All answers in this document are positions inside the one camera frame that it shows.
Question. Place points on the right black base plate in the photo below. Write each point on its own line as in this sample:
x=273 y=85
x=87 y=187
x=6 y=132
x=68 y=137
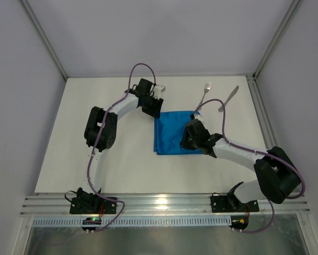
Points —
x=222 y=203

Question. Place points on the left aluminium frame post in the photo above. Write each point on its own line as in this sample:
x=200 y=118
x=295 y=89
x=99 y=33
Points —
x=43 y=37

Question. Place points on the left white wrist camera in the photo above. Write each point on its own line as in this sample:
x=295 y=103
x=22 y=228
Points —
x=158 y=90

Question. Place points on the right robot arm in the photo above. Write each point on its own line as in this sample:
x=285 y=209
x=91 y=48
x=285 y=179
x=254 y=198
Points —
x=276 y=176

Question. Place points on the controller board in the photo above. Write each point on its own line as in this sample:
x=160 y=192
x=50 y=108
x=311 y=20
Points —
x=238 y=223
x=90 y=224

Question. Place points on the aluminium rail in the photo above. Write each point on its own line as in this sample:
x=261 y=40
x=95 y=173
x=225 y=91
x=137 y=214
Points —
x=154 y=204
x=268 y=134

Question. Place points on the right controller board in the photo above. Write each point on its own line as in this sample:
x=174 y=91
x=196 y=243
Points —
x=238 y=223

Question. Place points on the silver fork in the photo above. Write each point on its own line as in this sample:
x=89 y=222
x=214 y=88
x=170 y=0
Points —
x=205 y=91

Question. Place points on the blue cloth napkin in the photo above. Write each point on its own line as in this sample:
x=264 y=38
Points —
x=168 y=133

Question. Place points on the silver table knife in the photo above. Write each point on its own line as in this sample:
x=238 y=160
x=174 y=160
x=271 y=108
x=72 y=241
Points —
x=231 y=95

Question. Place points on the aluminium frame post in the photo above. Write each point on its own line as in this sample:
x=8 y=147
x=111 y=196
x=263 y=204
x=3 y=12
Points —
x=278 y=35
x=43 y=37

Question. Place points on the slotted cable duct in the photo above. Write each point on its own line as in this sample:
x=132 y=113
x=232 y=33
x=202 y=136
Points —
x=136 y=221

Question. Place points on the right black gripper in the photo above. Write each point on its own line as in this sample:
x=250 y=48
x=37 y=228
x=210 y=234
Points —
x=189 y=136

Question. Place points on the left controller board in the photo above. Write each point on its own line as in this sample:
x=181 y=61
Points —
x=90 y=224

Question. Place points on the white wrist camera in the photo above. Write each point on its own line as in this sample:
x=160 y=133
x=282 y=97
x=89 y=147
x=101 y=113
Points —
x=158 y=90
x=196 y=115

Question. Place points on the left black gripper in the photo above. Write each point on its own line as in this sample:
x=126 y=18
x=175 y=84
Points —
x=152 y=107

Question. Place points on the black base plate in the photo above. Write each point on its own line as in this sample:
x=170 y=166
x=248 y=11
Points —
x=93 y=205
x=222 y=203

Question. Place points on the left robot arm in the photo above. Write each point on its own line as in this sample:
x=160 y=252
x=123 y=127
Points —
x=101 y=129

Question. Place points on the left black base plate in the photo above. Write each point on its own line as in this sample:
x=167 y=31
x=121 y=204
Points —
x=93 y=205

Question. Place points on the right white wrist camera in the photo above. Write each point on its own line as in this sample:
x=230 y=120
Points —
x=196 y=115

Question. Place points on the right side aluminium rail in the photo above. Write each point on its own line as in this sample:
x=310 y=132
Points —
x=268 y=134

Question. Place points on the aluminium front rail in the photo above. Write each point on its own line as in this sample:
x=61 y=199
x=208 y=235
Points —
x=154 y=204

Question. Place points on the right aluminium frame post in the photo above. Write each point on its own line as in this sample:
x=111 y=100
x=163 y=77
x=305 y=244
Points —
x=278 y=35

